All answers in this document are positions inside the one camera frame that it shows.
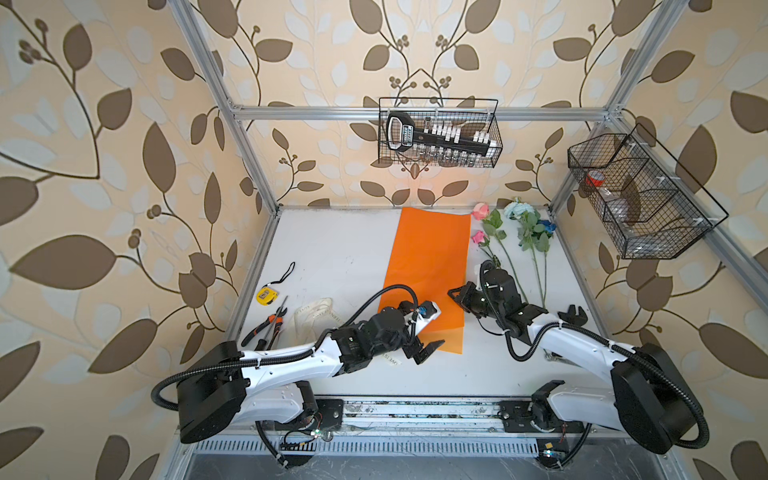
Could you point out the dark pink fake rose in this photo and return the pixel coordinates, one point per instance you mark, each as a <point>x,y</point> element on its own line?
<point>482,241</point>

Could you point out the black wire basket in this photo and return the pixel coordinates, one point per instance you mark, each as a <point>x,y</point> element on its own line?
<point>437,103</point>
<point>674,207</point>

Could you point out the black adjustable wrench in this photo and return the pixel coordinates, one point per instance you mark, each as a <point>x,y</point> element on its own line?
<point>574,315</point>

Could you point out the dark blue fake rose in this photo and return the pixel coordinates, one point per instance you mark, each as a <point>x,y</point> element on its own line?
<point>543,232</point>

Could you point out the red handled pliers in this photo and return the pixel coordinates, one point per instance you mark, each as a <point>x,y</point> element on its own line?
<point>272,319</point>

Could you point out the orange wrapping paper sheet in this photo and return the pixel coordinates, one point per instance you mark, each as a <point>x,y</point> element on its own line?
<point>429,255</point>

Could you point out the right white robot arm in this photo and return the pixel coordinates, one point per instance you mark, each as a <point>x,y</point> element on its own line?
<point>644,396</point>

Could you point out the black socket wrench set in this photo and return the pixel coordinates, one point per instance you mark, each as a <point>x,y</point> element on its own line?
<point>453,134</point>

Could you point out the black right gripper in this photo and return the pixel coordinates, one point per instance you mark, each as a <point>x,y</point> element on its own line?
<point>466,291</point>

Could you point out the white ribbon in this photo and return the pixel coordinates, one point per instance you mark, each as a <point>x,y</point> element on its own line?
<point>312,319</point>

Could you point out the back black wire basket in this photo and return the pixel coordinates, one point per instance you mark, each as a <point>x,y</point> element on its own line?
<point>437,103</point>

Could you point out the pale blue fake flower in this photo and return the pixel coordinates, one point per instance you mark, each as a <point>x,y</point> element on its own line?
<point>526,216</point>

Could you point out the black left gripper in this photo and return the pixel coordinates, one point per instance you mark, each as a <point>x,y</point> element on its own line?
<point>427,351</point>

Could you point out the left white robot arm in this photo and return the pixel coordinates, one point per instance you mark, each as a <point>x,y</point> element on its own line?
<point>229,385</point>

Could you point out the right black wire basket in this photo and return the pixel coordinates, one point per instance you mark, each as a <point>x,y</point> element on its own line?
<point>674,207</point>

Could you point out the clear bottle red cap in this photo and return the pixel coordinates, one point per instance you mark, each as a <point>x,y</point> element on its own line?
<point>611,205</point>

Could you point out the yellow tape measure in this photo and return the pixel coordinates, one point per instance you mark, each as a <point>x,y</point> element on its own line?
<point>268,293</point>

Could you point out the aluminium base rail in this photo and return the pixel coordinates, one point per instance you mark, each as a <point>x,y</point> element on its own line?
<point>408,427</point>

